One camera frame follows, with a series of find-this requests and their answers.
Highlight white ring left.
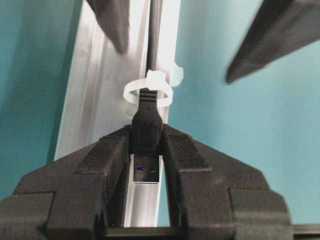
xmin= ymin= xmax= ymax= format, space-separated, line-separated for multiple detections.
xmin=122 ymin=69 xmax=174 ymax=118

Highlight black USB cable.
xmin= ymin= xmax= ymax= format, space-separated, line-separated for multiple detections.
xmin=129 ymin=0 xmax=166 ymax=185

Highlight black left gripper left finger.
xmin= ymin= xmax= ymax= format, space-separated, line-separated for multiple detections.
xmin=0 ymin=126 xmax=131 ymax=240

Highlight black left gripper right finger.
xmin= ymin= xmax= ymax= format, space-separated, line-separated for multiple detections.
xmin=163 ymin=125 xmax=293 ymax=240

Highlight blue tape piece left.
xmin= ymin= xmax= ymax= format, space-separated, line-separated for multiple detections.
xmin=170 ymin=62 xmax=184 ymax=87

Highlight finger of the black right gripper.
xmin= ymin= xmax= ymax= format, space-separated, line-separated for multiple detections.
xmin=87 ymin=0 xmax=130 ymax=53
xmin=225 ymin=0 xmax=320 ymax=84

